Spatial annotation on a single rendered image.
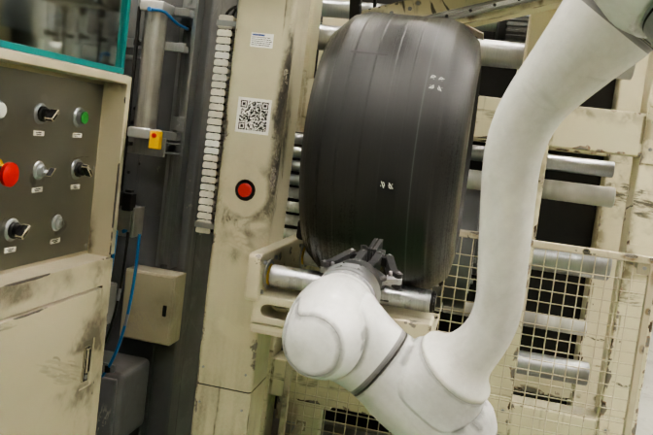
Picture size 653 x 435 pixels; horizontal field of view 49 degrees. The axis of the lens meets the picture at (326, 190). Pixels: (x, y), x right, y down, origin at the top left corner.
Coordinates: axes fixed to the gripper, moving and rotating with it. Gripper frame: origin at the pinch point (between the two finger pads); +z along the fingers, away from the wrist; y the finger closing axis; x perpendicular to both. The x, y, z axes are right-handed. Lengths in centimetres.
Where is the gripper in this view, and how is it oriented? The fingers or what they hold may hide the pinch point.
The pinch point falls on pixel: (374, 251)
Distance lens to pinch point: 120.6
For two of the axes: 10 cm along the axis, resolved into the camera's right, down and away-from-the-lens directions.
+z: 2.3, -1.9, 9.5
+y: -9.7, -1.3, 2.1
